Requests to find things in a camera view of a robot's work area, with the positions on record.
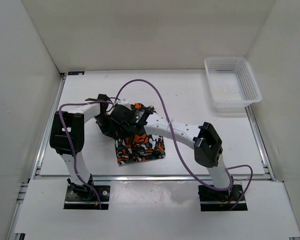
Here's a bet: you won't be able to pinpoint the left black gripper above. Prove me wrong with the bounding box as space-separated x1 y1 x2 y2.
93 114 116 139

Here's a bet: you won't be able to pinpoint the orange camouflage shorts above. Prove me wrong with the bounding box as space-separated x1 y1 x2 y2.
113 101 166 167

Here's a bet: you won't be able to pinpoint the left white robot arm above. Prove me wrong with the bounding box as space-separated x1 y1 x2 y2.
49 94 116 200

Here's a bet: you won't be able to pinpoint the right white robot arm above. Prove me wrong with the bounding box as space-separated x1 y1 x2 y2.
110 104 233 200

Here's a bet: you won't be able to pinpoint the dark label sticker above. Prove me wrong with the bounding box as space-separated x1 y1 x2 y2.
67 71 85 76

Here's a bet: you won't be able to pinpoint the white plastic basket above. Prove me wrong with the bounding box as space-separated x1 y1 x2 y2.
204 56 262 110

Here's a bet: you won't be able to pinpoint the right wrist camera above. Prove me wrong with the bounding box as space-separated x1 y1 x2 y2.
117 99 131 109

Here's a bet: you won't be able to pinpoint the aluminium front rail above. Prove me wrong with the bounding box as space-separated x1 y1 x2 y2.
34 173 271 182

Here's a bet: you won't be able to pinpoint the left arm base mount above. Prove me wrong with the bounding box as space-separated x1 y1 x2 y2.
63 183 111 210

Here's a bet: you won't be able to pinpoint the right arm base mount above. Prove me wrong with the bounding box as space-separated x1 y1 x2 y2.
198 184 248 212

